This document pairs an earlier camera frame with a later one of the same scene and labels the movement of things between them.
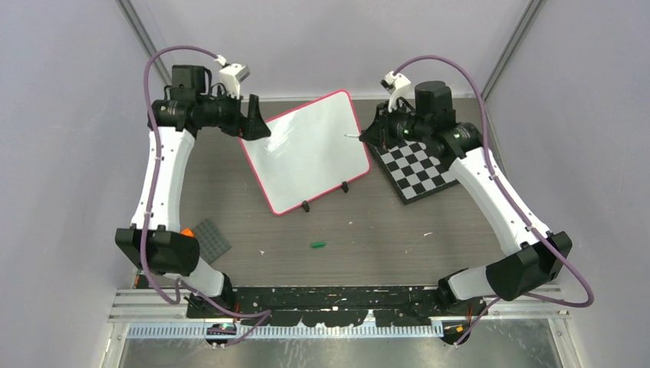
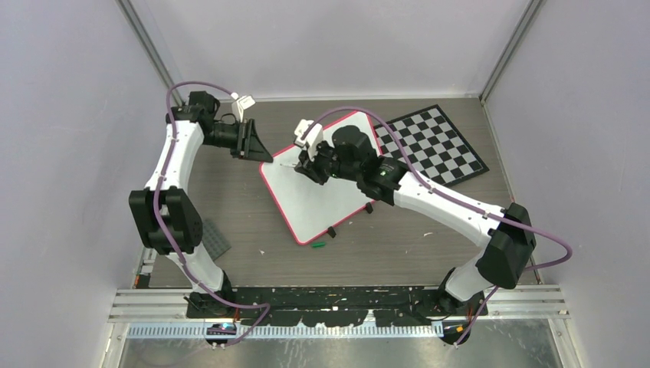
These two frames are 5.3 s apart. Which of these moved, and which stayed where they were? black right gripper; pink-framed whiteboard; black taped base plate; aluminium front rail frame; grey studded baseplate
Moved: pink-framed whiteboard; black right gripper
Stayed: grey studded baseplate; aluminium front rail frame; black taped base plate
